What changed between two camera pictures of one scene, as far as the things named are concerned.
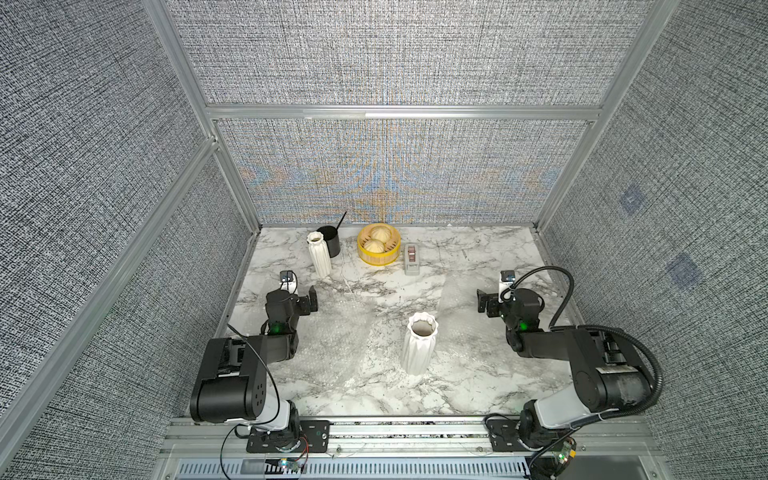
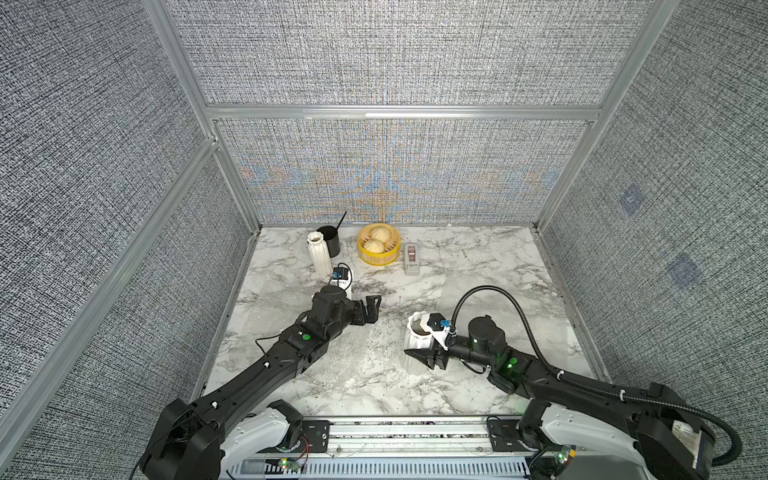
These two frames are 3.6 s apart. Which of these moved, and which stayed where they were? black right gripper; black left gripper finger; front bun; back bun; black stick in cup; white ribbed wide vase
Moved: black left gripper finger; black right gripper
Stayed: white ribbed wide vase; black stick in cup; back bun; front bun
